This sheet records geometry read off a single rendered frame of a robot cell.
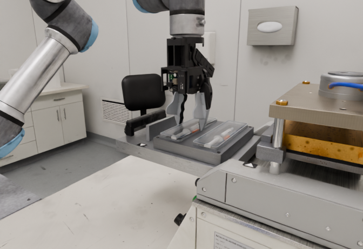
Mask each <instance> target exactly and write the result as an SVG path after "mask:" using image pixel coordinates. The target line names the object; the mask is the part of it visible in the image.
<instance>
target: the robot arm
mask: <svg viewBox="0 0 363 249"><path fill-rule="evenodd" d="M132 1H133V5H134V6H135V7H136V9H137V10H139V11H140V12H142V13H146V14H147V13H151V14H156V13H159V12H163V11H170V16H169V21H170V35H171V36H172V37H171V38H167V39H166V40H167V67H162V68H161V86H162V91H165V90H168V89H169V87H170V92H172V93H173V100H172V102H171V103H170V104H169V105H168V106H167V108H166V113H167V114H168V115H174V117H175V120H176V123H177V125H179V124H181V123H182V121H183V119H184V116H183V112H184V110H185V108H184V104H185V102H186V101H187V94H191V95H192V94H195V102H196V104H195V107H194V108H193V110H192V115H193V118H194V119H199V128H200V131H202V130H203V129H204V127H205V125H206V122H207V119H208V116H209V111H210V108H211V102H212V95H213V92H212V86H211V83H210V78H212V77H213V73H214V70H215V68H214V67H213V66H212V65H211V64H210V63H209V61H208V60H207V59H206V58H205V57H204V56H203V55H202V53H201V52H200V51H199V50H198V49H197V48H196V44H197V43H204V38H203V37H201V36H203V35H204V25H205V23H206V21H205V0H132ZM29 2H30V4H31V6H32V8H33V10H34V11H35V13H36V14H37V15H38V16H39V17H40V18H41V19H42V20H43V21H44V22H45V23H46V24H47V25H48V26H47V27H46V28H45V30H44V32H45V38H44V39H43V41H42V42H41V43H40V45H39V46H38V47H37V48H36V49H35V50H34V52H33V53H32V54H31V55H30V56H29V58H28V59H27V60H26V61H25V62H24V63H23V65H22V66H21V67H20V68H19V69H18V70H17V72H16V73H15V74H14V75H13V76H12V77H11V79H10V80H9V81H8V82H7V83H6V85H5V86H4V87H3V88H2V89H1V90H0V159H1V158H3V157H5V156H7V155H8V154H9V153H10V152H11V151H13V150H14V149H15V148H16V147H17V145H18V144H19V143H20V142H21V141H22V139H23V137H24V135H25V130H24V129H23V128H22V126H23V125H24V124H25V120H24V114H25V113H26V112H27V110H28V109H29V108H30V106H31V105H32V104H33V102H34V101H35V100H36V99H37V97H38V96H39V95H40V94H41V92H42V91H43V90H44V88H45V87H46V86H47V84H48V83H49V81H50V80H51V79H52V78H53V76H54V75H55V74H56V72H57V71H58V70H59V69H60V67H61V66H62V65H63V63H64V62H65V61H66V60H67V58H68V57H69V56H70V55H76V54H78V52H81V53H82V52H85V51H87V50H88V49H89V47H91V46H92V45H93V43H94V42H95V40H96V38H97V36H98V33H99V28H98V25H97V24H96V22H95V21H94V20H93V19H92V17H91V16H90V15H88V14H87V13H86V12H85V11H84V10H83V8H82V7H81V6H80V5H79V4H78V3H77V2H76V1H75V0H29ZM165 73H166V85H164V86H163V74H165ZM198 91H199V92H198Z"/></svg>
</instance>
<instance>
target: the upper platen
mask: <svg viewBox="0 0 363 249"><path fill-rule="evenodd" d="M283 146H286V156H285V158H289V159H294V160H299V161H304V162H307V163H311V164H316V165H321V166H325V167H330V168H333V169H338V170H343V171H347V172H352V173H357V174H361V175H363V131H359V130H352V129H344V128H340V127H333V126H326V125H319V124H311V123H304V122H297V121H292V120H286V123H285V133H284V142H283Z"/></svg>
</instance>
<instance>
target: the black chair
mask: <svg viewBox="0 0 363 249"><path fill-rule="evenodd" d="M122 92H123V99H124V105H125V107H126V108H127V109H128V110H129V111H138V110H140V116H142V115H145V114H146V109H154V108H159V107H161V106H163V105H164V103H165V101H166V97H165V91H162V86H161V76H160V75H158V74H156V73H151V74H142V75H128V76H125V77H124V78H123V80H122ZM157 121H158V120H157ZM155 122H156V121H155ZM149 124H150V123H149ZM147 125H148V124H147ZM144 128H146V125H144V126H141V127H138V128H136V129H134V132H136V131H139V130H141V129H144Z"/></svg>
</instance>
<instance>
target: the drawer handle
mask: <svg viewBox="0 0 363 249"><path fill-rule="evenodd" d="M163 118H166V111H165V110H163V109H161V110H157V111H154V112H151V113H148V114H145V115H142V116H139V117H136V118H133V119H130V120H127V121H126V125H125V128H126V135H127V136H131V137H132V136H134V135H135V134H134V129H136V128H138V127H141V126H144V125H146V124H149V123H152V122H155V121H157V120H161V119H163Z"/></svg>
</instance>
